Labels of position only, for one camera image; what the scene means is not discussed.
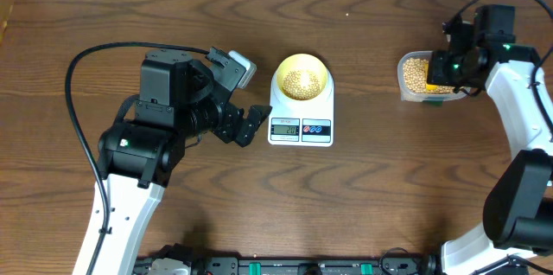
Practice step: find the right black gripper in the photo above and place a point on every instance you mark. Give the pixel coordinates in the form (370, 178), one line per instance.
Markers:
(435, 71)

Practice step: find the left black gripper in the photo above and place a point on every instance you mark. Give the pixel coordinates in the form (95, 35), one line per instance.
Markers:
(226, 129)

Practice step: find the yellow measuring scoop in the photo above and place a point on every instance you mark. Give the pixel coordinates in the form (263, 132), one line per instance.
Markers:
(429, 87)

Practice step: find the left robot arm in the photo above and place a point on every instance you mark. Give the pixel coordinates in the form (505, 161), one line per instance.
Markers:
(180, 98)

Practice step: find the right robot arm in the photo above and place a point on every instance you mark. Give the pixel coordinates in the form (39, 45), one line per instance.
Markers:
(517, 216)

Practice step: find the soybeans in bowl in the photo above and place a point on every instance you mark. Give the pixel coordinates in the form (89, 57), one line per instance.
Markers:
(301, 85)

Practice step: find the white digital kitchen scale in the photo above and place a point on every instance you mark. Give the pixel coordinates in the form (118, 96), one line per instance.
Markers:
(301, 122)

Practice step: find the pale yellow bowl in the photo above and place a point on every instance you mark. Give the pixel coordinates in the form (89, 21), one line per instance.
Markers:
(302, 62)

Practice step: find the clear plastic container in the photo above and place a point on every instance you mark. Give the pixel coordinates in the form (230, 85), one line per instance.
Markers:
(408, 95)

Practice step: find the soybeans in container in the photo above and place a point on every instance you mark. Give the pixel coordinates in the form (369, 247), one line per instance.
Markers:
(414, 77)

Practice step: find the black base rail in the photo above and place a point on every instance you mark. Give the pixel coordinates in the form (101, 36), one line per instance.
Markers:
(179, 259)

